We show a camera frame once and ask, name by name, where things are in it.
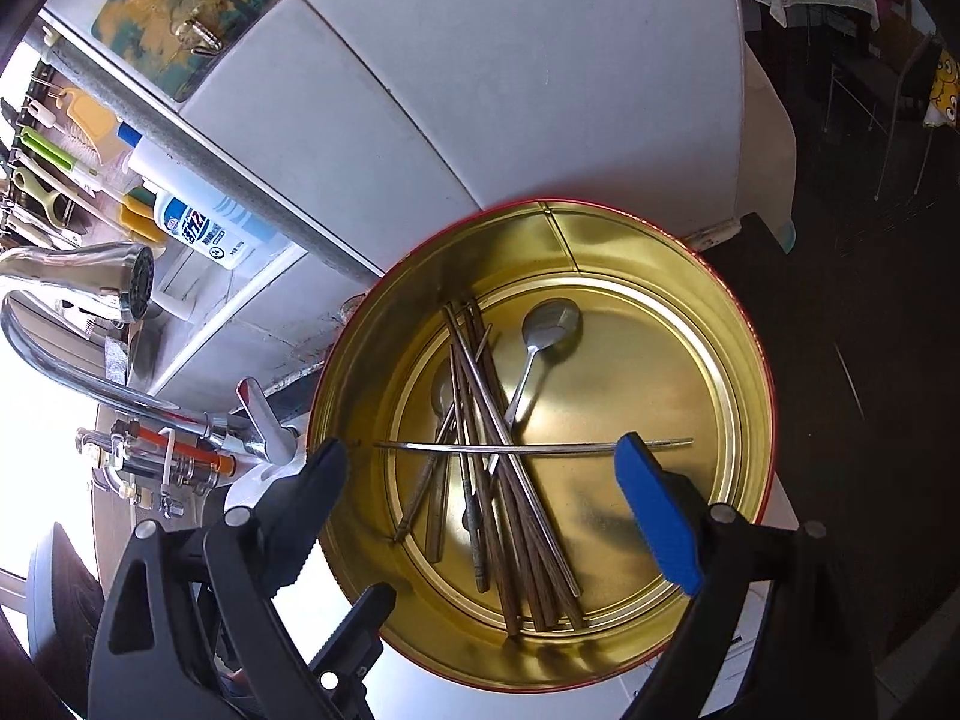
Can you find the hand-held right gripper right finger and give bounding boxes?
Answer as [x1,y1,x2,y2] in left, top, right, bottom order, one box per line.
[613,433,880,720]

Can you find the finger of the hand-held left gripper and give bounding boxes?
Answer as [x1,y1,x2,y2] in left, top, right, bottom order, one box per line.
[307,583,398,720]

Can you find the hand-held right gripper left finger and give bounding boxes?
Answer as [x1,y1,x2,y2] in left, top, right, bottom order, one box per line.
[86,439,350,720]

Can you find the thin metal chopstick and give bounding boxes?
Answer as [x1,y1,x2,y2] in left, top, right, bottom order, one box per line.
[373,436,695,458]

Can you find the bundle of metal chopsticks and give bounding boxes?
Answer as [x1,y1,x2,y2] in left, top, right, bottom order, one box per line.
[466,306,587,631]

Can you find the dark wooden chopstick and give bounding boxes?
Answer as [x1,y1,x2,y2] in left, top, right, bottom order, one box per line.
[456,328,552,632]
[463,360,569,631]
[480,390,524,636]

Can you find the patterned metal chopstick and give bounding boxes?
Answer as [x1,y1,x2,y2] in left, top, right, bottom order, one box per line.
[450,356,488,593]

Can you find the red round metal tin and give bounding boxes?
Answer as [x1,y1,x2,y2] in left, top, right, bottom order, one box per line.
[307,197,775,693]

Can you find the white cutting board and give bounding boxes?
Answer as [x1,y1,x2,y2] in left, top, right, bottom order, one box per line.
[217,457,800,720]

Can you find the orange rod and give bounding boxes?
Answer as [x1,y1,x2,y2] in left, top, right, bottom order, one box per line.
[133,426,239,476]

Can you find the white plastic tube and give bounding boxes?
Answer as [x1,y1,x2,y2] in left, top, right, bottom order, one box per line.
[159,426,182,502]

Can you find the small chrome filter tap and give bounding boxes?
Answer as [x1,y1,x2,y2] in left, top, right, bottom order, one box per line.
[73,422,197,520]

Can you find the small metal spoon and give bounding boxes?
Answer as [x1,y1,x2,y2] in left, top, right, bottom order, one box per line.
[424,375,461,566]

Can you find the chrome kitchen faucet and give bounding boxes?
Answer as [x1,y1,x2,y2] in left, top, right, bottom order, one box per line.
[0,240,302,467]

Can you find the yellow plastic brush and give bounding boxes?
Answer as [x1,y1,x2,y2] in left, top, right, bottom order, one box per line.
[55,85,122,167]

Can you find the dark metal chair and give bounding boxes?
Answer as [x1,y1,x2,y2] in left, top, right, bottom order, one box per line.
[823,36,944,202]

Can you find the yellow cartoon cushion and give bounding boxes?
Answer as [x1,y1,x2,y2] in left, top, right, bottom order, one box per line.
[923,48,960,130]

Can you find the green handled brush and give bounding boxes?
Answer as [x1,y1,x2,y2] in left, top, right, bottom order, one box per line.
[19,126,102,192]

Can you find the sunflower sticker wall hook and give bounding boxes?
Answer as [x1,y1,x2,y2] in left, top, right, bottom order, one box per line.
[91,0,287,105]

